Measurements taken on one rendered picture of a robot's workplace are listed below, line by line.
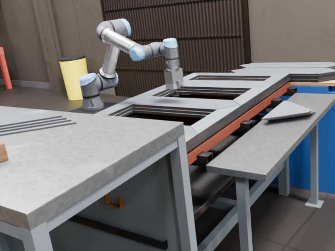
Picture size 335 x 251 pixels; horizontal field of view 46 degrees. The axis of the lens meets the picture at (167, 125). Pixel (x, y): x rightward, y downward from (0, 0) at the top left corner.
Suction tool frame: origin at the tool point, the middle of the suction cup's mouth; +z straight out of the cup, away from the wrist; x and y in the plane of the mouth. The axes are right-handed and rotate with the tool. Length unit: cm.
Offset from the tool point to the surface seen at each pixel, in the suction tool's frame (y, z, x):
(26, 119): -96, -17, -22
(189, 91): 30.9, 7.0, 19.1
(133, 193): -73, 15, -48
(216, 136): -19.9, 10.3, -44.5
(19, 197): -124, -15, -77
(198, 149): -36, 11, -48
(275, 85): 58, 6, -28
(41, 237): -124, -8, -85
